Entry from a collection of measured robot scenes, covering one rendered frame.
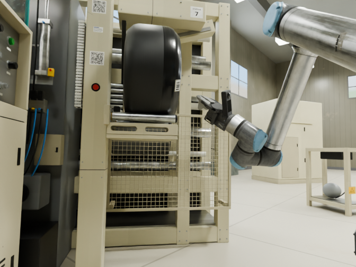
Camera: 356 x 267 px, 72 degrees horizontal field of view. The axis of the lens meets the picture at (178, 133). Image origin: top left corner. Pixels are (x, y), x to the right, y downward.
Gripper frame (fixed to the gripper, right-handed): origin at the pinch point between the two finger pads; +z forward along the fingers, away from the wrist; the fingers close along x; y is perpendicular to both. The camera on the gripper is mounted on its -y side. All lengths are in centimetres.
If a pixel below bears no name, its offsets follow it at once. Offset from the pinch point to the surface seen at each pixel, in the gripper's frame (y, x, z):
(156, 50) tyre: -10.5, -6.0, 28.1
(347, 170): 86, 225, -101
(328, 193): 131, 236, -106
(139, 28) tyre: -14.7, -4.8, 43.4
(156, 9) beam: -17, 38, 76
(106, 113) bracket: 21.3, -28.9, 29.0
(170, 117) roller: 18.5, -3.0, 9.4
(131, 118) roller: 23.3, -18.3, 22.0
